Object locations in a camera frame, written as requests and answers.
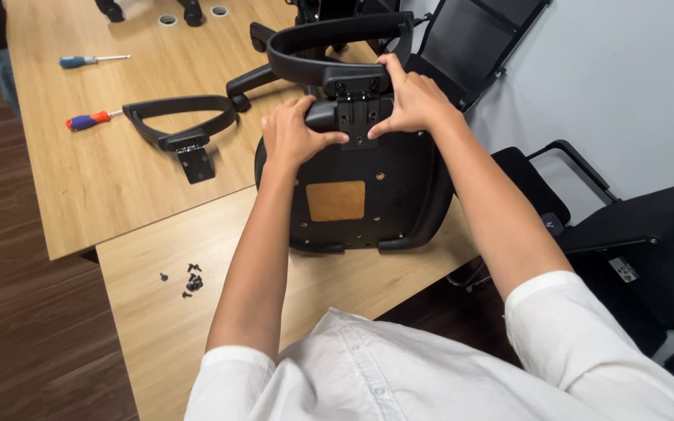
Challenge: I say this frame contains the person's left hand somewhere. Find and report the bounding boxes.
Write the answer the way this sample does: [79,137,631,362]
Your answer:
[261,96,351,172]

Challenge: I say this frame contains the person's right hand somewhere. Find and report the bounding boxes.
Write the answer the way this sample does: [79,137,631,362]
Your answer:
[367,53,464,141]

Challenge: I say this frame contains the black armrest with bracket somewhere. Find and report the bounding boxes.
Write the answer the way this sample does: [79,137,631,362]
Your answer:
[266,12,415,152]
[122,95,238,185]

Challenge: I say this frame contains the black chair seat underside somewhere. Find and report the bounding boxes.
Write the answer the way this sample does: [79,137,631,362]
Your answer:
[253,97,455,255]

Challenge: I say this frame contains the black chair star base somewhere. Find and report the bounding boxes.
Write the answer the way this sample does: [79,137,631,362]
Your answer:
[225,0,401,113]
[94,0,205,28]

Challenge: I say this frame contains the black mesh chair backrest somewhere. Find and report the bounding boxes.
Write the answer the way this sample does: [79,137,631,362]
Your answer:
[404,0,553,113]

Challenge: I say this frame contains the black chair with tubular armrest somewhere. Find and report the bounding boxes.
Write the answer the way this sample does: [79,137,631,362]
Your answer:
[446,138,622,293]

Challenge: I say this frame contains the pile of black screws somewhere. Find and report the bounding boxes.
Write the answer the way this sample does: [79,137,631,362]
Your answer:
[159,262,205,299]

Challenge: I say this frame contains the red and blue screwdriver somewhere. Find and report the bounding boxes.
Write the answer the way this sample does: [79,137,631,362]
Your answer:
[65,109,124,132]

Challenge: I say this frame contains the blue and white screwdriver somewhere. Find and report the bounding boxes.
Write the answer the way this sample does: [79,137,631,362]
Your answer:
[59,54,132,70]

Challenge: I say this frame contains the person's white shirt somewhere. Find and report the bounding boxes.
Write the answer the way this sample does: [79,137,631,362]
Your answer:
[184,269,674,421]

